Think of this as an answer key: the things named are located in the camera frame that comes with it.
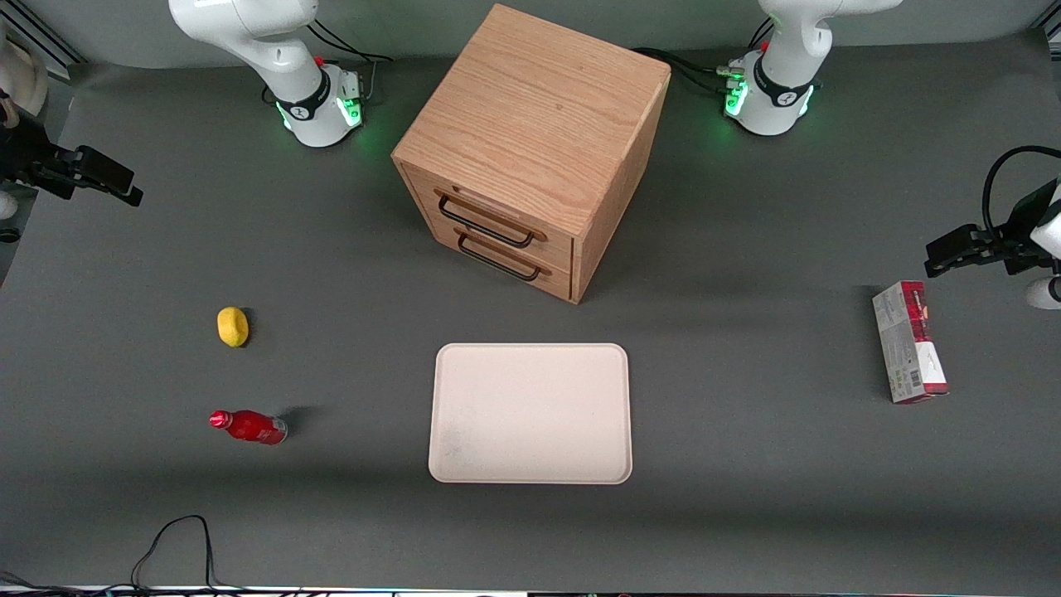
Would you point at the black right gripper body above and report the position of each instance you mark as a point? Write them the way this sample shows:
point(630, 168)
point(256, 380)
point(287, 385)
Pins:
point(25, 156)

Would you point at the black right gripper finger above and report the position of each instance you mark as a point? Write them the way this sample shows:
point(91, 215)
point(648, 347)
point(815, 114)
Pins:
point(106, 167)
point(124, 196)

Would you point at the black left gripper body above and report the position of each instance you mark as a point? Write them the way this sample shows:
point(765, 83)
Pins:
point(1016, 236)

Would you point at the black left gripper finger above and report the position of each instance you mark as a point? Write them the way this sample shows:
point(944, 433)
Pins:
point(957, 239)
point(957, 260)

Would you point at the red coke bottle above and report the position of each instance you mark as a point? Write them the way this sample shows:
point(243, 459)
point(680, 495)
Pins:
point(249, 426)

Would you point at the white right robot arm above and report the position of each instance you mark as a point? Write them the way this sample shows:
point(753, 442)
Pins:
point(286, 58)

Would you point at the beige rectangular tray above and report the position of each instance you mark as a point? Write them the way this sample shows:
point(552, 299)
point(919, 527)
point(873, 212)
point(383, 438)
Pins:
point(530, 413)

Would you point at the grey red carton box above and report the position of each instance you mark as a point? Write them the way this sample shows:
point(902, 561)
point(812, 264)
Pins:
point(909, 342)

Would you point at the yellow lemon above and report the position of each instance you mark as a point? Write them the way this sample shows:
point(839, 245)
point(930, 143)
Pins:
point(233, 327)

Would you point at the oak wooden drawer cabinet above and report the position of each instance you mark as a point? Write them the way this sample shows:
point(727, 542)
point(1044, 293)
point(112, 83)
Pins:
point(539, 124)

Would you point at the aluminium frame rail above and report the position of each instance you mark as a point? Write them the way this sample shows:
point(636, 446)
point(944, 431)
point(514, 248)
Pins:
point(41, 41)

